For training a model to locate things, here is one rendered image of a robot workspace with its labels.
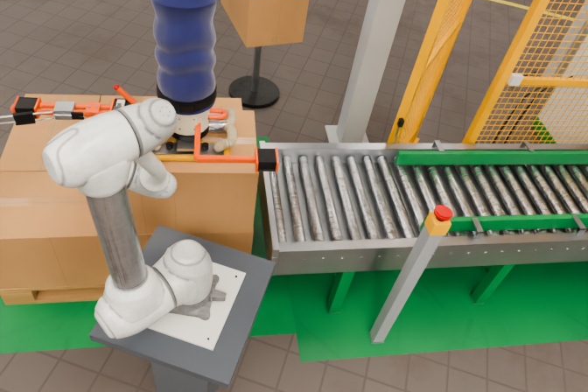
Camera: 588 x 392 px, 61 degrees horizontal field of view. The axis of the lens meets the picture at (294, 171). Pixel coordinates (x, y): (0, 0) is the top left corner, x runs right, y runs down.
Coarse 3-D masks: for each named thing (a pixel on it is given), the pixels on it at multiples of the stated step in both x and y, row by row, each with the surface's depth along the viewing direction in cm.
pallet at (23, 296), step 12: (24, 288) 238; (36, 288) 239; (48, 288) 240; (60, 288) 241; (72, 288) 242; (84, 288) 255; (96, 288) 256; (12, 300) 243; (24, 300) 245; (36, 300) 247; (48, 300) 248; (60, 300) 249; (72, 300) 250; (84, 300) 252
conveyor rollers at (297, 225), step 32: (288, 160) 263; (320, 160) 267; (352, 160) 270; (384, 160) 273; (288, 192) 249; (544, 192) 274; (576, 192) 276; (320, 224) 237; (352, 224) 239; (384, 224) 243; (416, 224) 248
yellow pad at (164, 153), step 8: (168, 144) 196; (176, 144) 200; (200, 144) 202; (208, 144) 199; (160, 152) 196; (168, 152) 197; (176, 152) 197; (184, 152) 198; (192, 152) 198; (200, 152) 199; (208, 152) 200; (216, 152) 200; (224, 152) 201; (160, 160) 196; (168, 160) 197; (176, 160) 197; (184, 160) 198; (192, 160) 198
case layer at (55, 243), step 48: (48, 96) 275; (96, 96) 280; (144, 96) 286; (0, 192) 226; (48, 192) 229; (0, 240) 210; (48, 240) 214; (96, 240) 218; (144, 240) 223; (240, 240) 232; (0, 288) 235
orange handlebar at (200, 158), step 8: (40, 104) 190; (48, 104) 191; (80, 104) 193; (88, 104) 193; (96, 104) 193; (88, 112) 190; (96, 112) 190; (104, 112) 191; (216, 112) 201; (224, 112) 200; (200, 128) 193; (200, 160) 181; (208, 160) 181; (216, 160) 182; (224, 160) 182; (232, 160) 183; (240, 160) 183; (248, 160) 184
